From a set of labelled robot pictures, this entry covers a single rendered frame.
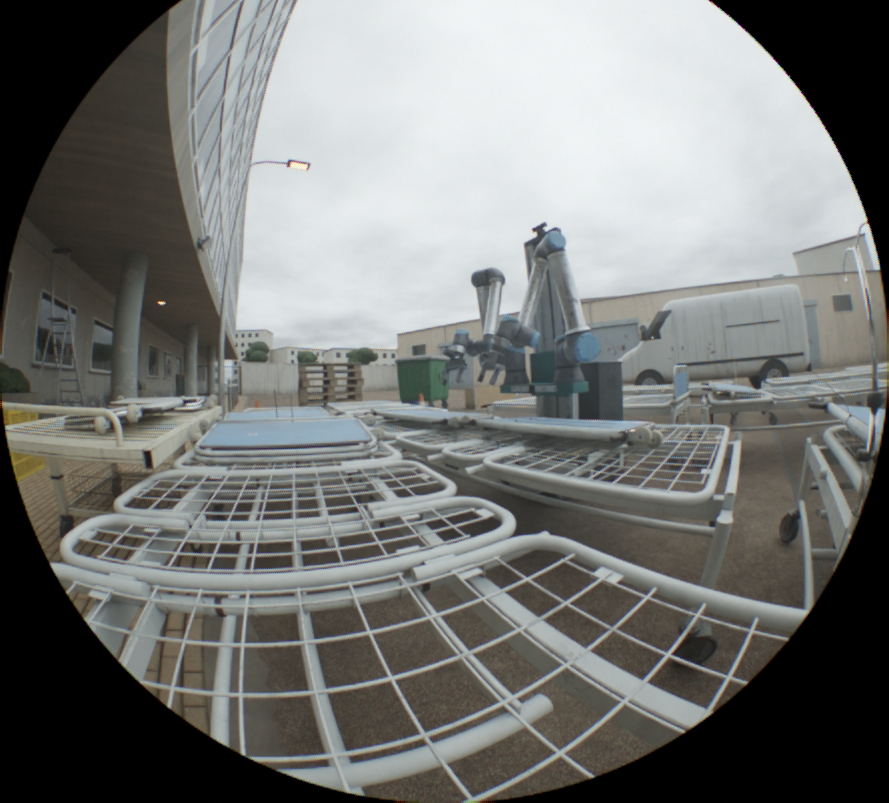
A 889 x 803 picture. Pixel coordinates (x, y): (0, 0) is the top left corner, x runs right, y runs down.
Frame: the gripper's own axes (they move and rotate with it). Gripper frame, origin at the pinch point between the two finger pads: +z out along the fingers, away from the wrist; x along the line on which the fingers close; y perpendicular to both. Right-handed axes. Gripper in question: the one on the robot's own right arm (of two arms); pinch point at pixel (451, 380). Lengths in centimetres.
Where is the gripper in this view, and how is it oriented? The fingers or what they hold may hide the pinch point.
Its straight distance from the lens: 182.5
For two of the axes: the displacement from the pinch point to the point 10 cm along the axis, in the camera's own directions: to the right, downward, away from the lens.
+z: -2.2, 8.9, -3.9
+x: -6.1, 1.9, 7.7
